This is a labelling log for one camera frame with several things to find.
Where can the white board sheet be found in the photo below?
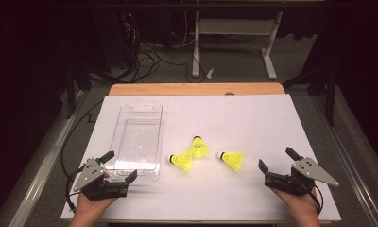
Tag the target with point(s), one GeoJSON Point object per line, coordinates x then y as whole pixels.
{"type": "Point", "coordinates": [240, 126]}

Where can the clear plastic tray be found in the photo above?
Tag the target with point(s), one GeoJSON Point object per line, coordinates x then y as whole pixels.
{"type": "Point", "coordinates": [136, 138]}

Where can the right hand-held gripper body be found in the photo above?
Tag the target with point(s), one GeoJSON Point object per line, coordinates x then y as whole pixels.
{"type": "Point", "coordinates": [288, 184]}

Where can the person's left hand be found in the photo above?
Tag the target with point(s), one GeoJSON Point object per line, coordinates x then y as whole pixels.
{"type": "Point", "coordinates": [89, 211]}

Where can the yellow plastic shuttlecock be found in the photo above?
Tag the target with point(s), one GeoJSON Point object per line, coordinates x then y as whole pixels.
{"type": "Point", "coordinates": [199, 149]}
{"type": "Point", "coordinates": [233, 160]}
{"type": "Point", "coordinates": [183, 160]}

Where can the black metal stand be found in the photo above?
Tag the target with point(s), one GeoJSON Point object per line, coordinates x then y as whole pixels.
{"type": "Point", "coordinates": [71, 94]}
{"type": "Point", "coordinates": [330, 101]}

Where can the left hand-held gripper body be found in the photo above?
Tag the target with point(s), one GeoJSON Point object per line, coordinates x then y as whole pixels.
{"type": "Point", "coordinates": [92, 176]}

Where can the white metal table frame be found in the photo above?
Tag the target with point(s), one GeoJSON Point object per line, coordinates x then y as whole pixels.
{"type": "Point", "coordinates": [234, 26]}

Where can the aluminium rail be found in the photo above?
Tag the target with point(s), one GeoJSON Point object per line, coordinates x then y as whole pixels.
{"type": "Point", "coordinates": [344, 157]}
{"type": "Point", "coordinates": [42, 170]}

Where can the small white plastic piece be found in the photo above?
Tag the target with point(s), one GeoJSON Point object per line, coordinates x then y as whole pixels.
{"type": "Point", "coordinates": [210, 73]}

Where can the person's right hand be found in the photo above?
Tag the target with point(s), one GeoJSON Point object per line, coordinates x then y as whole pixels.
{"type": "Point", "coordinates": [300, 209]}

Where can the dark equipment with red light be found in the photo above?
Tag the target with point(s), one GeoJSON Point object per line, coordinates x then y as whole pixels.
{"type": "Point", "coordinates": [121, 38]}

